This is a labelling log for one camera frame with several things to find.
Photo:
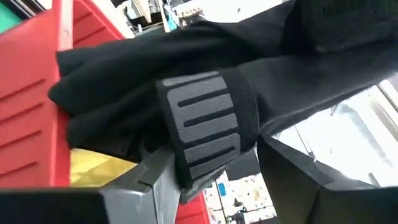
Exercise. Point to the red plastic laundry bin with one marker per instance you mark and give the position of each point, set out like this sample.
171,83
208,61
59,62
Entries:
28,109

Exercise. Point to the black garment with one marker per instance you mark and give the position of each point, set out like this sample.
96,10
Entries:
186,46

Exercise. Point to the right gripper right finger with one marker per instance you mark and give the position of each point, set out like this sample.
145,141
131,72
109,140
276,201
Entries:
295,193

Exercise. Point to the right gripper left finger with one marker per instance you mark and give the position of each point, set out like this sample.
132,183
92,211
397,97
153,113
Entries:
202,130

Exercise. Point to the yellow T-shirt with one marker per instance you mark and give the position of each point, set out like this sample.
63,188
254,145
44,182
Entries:
93,168

